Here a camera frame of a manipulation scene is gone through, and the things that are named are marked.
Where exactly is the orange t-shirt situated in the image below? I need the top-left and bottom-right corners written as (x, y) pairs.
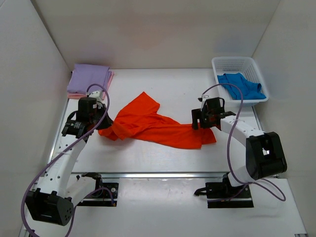
top-left (98, 92), bottom-right (216, 150)

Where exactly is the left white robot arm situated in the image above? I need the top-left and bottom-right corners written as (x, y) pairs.
top-left (25, 97), bottom-right (113, 226)

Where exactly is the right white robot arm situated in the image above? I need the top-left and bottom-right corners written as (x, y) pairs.
top-left (192, 97), bottom-right (287, 198)

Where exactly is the folded pink t-shirt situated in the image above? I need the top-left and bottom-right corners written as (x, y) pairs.
top-left (67, 72), bottom-right (114, 99)

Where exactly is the folded purple t-shirt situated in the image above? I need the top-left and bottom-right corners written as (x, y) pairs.
top-left (67, 64), bottom-right (112, 94)

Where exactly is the blue t-shirt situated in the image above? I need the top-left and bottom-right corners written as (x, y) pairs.
top-left (217, 73), bottom-right (266, 100)

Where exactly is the white plastic basket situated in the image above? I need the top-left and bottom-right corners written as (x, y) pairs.
top-left (212, 56), bottom-right (269, 106)

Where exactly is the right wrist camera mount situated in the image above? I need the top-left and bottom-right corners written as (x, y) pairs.
top-left (198, 95), bottom-right (210, 112)

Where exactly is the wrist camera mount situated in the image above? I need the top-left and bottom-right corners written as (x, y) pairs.
top-left (86, 90), bottom-right (104, 102)
top-left (198, 95), bottom-right (210, 112)

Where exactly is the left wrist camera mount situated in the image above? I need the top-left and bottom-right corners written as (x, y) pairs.
top-left (86, 90), bottom-right (104, 102)

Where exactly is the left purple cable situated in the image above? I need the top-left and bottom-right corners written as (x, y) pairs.
top-left (21, 83), bottom-right (111, 237)

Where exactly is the purple cable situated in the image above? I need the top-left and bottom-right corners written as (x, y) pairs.
top-left (21, 83), bottom-right (111, 237)
top-left (201, 83), bottom-right (286, 202)

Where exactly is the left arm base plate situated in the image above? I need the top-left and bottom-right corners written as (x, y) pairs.
top-left (76, 172), bottom-right (119, 207)

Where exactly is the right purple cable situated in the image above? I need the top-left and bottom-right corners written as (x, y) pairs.
top-left (201, 83), bottom-right (286, 202)

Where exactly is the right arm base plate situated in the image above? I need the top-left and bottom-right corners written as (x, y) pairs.
top-left (194, 173), bottom-right (254, 209)

